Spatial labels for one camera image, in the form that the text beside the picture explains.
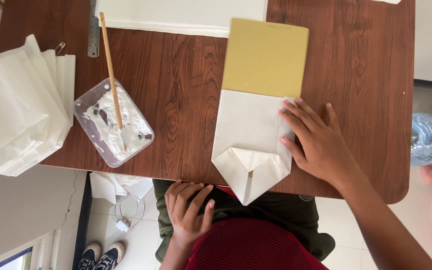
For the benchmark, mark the person's right hand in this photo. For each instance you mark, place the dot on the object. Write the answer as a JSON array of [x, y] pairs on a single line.
[[323, 148]]

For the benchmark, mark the person's left hand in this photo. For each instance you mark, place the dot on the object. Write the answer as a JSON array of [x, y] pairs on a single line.
[[188, 215]]

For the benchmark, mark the white paper bag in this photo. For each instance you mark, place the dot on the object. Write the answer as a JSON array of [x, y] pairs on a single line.
[[248, 127]]

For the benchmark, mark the red striped shirt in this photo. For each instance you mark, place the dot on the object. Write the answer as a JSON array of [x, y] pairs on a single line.
[[249, 245]]

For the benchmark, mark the dark green shorts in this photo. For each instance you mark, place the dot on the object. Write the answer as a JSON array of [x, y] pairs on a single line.
[[294, 217]]

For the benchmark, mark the crumpled white paper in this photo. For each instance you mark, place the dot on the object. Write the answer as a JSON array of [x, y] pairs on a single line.
[[107, 185]]

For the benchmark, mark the black and white sneaker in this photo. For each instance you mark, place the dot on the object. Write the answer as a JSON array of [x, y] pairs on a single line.
[[89, 257], [110, 255]]

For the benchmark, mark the yellow cardboard template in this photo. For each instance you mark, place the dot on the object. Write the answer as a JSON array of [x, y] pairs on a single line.
[[264, 58]]

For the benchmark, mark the clear plastic glue container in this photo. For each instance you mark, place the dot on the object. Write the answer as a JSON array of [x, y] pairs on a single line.
[[105, 129]]

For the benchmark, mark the small white paper piece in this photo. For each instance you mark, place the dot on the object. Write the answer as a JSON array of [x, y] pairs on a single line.
[[388, 1]]

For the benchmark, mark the pile of white paper sheets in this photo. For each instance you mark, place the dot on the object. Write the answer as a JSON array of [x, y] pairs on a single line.
[[178, 15]]

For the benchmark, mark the stack of white paper bags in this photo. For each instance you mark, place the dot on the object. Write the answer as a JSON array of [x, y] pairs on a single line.
[[17, 112]]

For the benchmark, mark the steel ruler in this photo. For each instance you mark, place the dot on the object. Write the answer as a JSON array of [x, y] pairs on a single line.
[[94, 33]]

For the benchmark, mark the metal safety pin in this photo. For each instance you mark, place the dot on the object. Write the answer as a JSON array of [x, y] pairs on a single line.
[[60, 48]]

